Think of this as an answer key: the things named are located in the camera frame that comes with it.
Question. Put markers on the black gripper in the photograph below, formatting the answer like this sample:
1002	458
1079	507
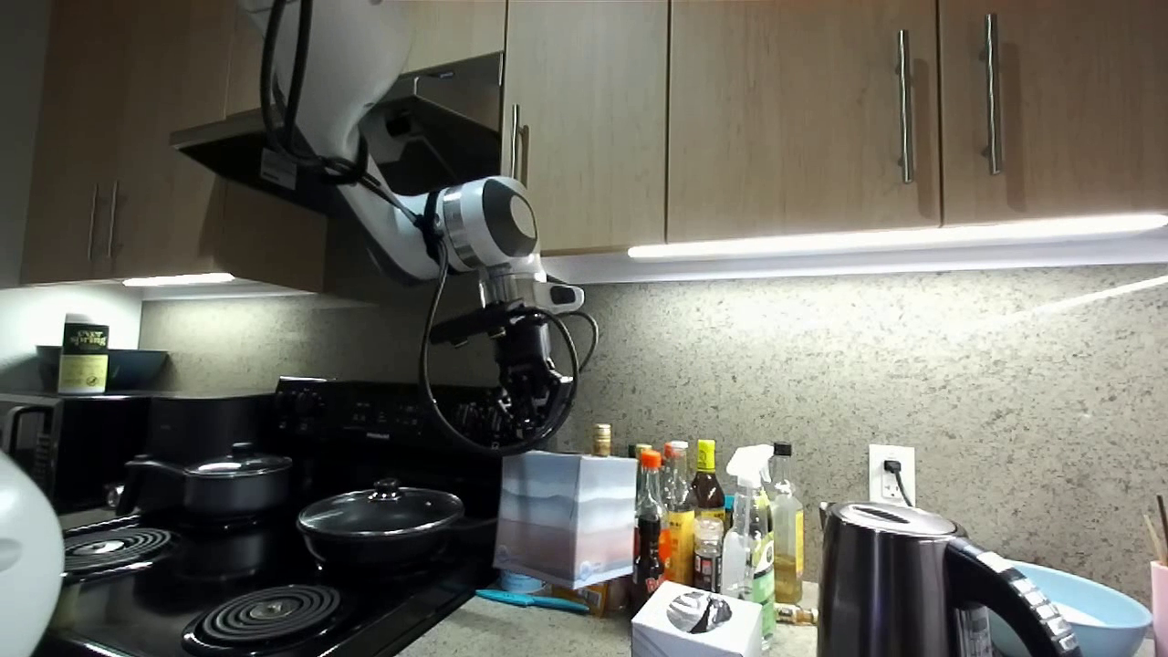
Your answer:
529	395

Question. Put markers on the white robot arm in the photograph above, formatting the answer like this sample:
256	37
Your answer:
295	31

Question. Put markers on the oil bottle gold cap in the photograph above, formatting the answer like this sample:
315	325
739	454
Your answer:
602	440

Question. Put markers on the black electric stove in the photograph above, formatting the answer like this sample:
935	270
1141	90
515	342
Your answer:
238	590

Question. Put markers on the dark sauce bottle orange cap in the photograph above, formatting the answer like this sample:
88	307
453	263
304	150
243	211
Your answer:
646	524

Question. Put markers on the black frying pan with lid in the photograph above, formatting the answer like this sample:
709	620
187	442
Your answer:
380	526

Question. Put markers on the yellow cap sauce bottle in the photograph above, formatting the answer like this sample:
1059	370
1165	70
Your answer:
709	521

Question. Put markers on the clear spray bottle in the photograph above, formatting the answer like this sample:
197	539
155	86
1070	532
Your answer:
747	547

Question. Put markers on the wooden upper cabinets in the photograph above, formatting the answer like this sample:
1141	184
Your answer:
643	134

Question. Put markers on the black range hood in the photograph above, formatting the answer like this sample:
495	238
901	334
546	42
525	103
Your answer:
401	155

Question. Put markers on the black pot with lid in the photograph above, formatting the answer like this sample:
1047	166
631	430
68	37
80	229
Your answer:
205	483

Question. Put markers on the black electric kettle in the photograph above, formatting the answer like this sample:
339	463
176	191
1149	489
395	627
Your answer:
907	583

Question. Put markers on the green label jar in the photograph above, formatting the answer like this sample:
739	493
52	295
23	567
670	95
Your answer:
85	354

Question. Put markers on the light blue bowl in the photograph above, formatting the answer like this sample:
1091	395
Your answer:
1102	620

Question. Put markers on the white wall outlet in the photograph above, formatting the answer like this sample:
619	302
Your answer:
890	475

